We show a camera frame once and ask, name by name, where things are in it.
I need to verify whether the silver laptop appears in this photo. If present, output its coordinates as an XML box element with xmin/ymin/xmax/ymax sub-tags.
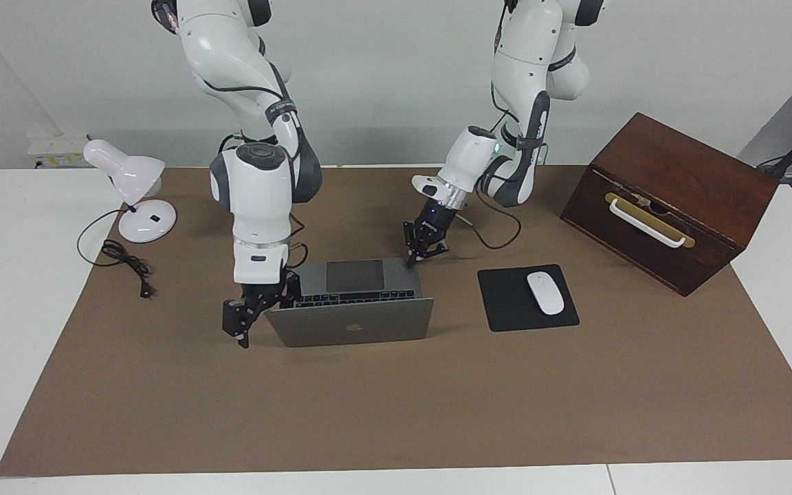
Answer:
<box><xmin>263</xmin><ymin>258</ymin><xmax>435</xmax><ymax>348</ymax></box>

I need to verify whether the black mouse pad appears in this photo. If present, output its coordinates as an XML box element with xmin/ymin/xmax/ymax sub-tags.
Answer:
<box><xmin>477</xmin><ymin>264</ymin><xmax>580</xmax><ymax>333</ymax></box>

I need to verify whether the white computer mouse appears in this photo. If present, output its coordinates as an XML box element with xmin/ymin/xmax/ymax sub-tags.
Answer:
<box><xmin>527</xmin><ymin>272</ymin><xmax>566</xmax><ymax>316</ymax></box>

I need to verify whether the brown table mat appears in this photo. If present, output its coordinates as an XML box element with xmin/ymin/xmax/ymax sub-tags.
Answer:
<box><xmin>0</xmin><ymin>165</ymin><xmax>792</xmax><ymax>477</ymax></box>

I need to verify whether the white desk lamp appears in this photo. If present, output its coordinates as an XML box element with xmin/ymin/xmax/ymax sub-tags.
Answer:
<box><xmin>82</xmin><ymin>139</ymin><xmax>178</xmax><ymax>243</ymax></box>

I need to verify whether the white power strip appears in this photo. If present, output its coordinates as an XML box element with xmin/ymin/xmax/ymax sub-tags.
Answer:
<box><xmin>27</xmin><ymin>134</ymin><xmax>91</xmax><ymax>169</ymax></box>

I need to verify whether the dark brown wooden box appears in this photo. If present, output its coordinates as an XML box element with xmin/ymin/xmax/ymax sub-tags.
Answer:
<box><xmin>560</xmin><ymin>112</ymin><xmax>780</xmax><ymax>297</ymax></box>

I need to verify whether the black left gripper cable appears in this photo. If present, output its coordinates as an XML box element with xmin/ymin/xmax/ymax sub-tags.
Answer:
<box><xmin>454</xmin><ymin>0</ymin><xmax>522</xmax><ymax>250</ymax></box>

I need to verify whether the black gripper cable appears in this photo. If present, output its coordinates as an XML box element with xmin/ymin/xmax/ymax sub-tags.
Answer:
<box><xmin>454</xmin><ymin>0</ymin><xmax>522</xmax><ymax>250</ymax></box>
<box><xmin>193</xmin><ymin>34</ymin><xmax>311</xmax><ymax>270</ymax></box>

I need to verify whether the black lamp power cable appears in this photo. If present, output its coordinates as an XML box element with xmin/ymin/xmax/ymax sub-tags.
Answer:
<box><xmin>77</xmin><ymin>208</ymin><xmax>154</xmax><ymax>299</ymax></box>

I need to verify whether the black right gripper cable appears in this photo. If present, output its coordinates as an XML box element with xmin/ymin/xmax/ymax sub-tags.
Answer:
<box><xmin>193</xmin><ymin>34</ymin><xmax>311</xmax><ymax>270</ymax></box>

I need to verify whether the white box handle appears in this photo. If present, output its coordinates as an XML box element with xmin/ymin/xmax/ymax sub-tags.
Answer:
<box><xmin>608</xmin><ymin>198</ymin><xmax>687</xmax><ymax>248</ymax></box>

